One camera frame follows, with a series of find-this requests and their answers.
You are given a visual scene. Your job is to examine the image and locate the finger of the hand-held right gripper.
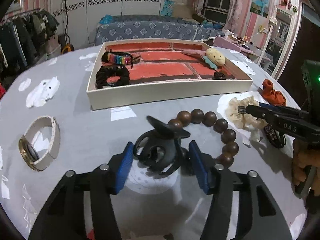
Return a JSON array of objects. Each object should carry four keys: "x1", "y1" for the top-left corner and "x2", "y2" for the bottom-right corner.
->
[
  {"x1": 259, "y1": 102, "x2": 310, "y2": 119},
  {"x1": 245, "y1": 105, "x2": 320, "y2": 140}
]

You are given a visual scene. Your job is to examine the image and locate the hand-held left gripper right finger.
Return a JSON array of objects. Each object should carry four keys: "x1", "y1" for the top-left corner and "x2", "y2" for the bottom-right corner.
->
[{"x1": 189, "y1": 140, "x2": 293, "y2": 240}]

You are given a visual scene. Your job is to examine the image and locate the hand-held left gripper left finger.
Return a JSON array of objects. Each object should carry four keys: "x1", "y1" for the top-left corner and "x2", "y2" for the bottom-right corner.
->
[{"x1": 28, "y1": 141, "x2": 134, "y2": 240}]

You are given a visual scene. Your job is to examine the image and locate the cream scrunchie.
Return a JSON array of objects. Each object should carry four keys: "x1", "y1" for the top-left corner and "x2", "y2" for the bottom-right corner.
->
[{"x1": 226, "y1": 96, "x2": 266, "y2": 140}]

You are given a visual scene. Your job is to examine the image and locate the black hair claw clip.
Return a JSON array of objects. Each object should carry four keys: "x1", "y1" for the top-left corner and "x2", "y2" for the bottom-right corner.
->
[{"x1": 132, "y1": 116, "x2": 191, "y2": 176}]

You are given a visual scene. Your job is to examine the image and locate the brick-lined jewelry tray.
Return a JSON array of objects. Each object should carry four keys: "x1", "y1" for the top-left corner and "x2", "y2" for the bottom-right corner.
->
[{"x1": 86, "y1": 38, "x2": 254, "y2": 111}]

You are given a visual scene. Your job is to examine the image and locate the bun-shaped plush hair clip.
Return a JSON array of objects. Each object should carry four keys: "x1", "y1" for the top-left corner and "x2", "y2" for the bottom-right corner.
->
[{"x1": 181, "y1": 48, "x2": 227, "y2": 71}]

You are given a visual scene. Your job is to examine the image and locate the black scrunchie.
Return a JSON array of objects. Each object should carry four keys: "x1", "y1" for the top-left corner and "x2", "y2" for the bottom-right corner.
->
[{"x1": 95, "y1": 65, "x2": 131, "y2": 89}]

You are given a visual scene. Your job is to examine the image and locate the rainbow beaded black bracelet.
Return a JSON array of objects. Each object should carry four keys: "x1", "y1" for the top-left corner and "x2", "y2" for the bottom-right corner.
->
[{"x1": 101, "y1": 52, "x2": 141, "y2": 68}]

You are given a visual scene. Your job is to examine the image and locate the person's right hand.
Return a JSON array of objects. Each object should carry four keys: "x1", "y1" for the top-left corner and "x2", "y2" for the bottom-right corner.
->
[{"x1": 292, "y1": 139, "x2": 320, "y2": 187}]

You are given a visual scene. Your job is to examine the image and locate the rust orange scrunchie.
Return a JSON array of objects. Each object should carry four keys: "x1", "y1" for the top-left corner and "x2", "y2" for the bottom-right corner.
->
[{"x1": 259, "y1": 79, "x2": 287, "y2": 107}]

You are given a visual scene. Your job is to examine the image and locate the white framed standing mirror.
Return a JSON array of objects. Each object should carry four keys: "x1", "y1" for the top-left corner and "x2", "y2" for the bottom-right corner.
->
[{"x1": 260, "y1": 5, "x2": 304, "y2": 81}]

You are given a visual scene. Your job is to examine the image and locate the grey polar bear bedsheet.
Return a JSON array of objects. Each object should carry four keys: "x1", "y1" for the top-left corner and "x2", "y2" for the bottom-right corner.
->
[{"x1": 0, "y1": 45, "x2": 310, "y2": 240}]

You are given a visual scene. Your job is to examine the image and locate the red flower decoration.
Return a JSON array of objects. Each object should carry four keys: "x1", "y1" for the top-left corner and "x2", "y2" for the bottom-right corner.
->
[{"x1": 280, "y1": 0, "x2": 299, "y2": 12}]

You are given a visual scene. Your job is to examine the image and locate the pink desk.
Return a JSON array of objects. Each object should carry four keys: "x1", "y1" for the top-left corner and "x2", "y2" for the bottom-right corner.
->
[{"x1": 212, "y1": 35, "x2": 272, "y2": 66}]

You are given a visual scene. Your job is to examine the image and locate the couple photo poster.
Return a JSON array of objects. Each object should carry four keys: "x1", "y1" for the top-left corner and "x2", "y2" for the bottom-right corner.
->
[{"x1": 250, "y1": 0, "x2": 272, "y2": 18}]

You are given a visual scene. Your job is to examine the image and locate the pink floral curtain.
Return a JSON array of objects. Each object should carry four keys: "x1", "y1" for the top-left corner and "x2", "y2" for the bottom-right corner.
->
[{"x1": 226, "y1": 0, "x2": 251, "y2": 34}]

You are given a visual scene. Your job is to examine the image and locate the white storage box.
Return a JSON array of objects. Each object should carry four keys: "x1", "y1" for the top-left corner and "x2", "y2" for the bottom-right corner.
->
[{"x1": 46, "y1": 35, "x2": 63, "y2": 60}]

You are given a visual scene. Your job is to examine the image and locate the blue patterned sofa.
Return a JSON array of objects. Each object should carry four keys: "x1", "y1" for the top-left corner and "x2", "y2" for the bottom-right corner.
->
[{"x1": 94, "y1": 15, "x2": 225, "y2": 47}]

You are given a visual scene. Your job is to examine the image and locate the black garment steamer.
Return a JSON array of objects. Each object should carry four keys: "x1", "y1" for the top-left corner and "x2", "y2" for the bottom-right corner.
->
[{"x1": 59, "y1": 0, "x2": 76, "y2": 54}]

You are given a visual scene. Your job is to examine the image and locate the blue cloth bundle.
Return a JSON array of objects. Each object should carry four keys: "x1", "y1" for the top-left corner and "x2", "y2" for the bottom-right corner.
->
[{"x1": 100, "y1": 15, "x2": 114, "y2": 26}]

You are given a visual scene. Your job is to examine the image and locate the row of hanging clothes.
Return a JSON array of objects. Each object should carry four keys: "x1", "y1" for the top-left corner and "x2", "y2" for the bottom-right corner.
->
[{"x1": 0, "y1": 9, "x2": 60, "y2": 80}]

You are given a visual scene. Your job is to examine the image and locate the white wardrobe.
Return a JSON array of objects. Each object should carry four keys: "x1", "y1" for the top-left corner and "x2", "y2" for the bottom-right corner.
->
[{"x1": 51, "y1": 0, "x2": 168, "y2": 49}]

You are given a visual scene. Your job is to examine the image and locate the black braided bracelet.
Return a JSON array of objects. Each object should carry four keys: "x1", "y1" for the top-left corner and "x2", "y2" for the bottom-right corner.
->
[{"x1": 263, "y1": 124, "x2": 287, "y2": 148}]

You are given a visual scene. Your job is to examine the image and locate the brown wooden bead bracelet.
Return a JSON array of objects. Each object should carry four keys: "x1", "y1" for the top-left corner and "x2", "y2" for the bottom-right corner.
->
[{"x1": 167, "y1": 109, "x2": 239, "y2": 167}]

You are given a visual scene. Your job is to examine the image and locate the white strap wristwatch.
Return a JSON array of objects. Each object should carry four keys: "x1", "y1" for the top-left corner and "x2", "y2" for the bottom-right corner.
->
[{"x1": 18, "y1": 116, "x2": 61, "y2": 172}]

